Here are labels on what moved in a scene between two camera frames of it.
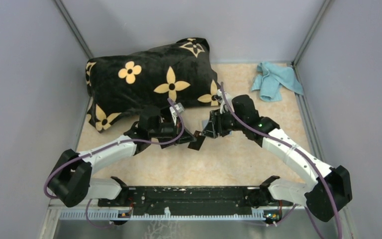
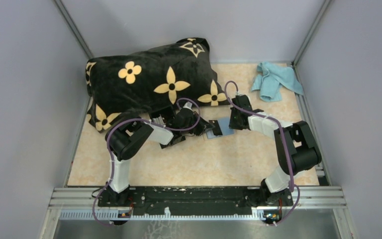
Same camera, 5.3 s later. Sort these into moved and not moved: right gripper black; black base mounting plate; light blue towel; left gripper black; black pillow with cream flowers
Moved: right gripper black; left gripper black
Not moved: light blue towel; black base mounting plate; black pillow with cream flowers
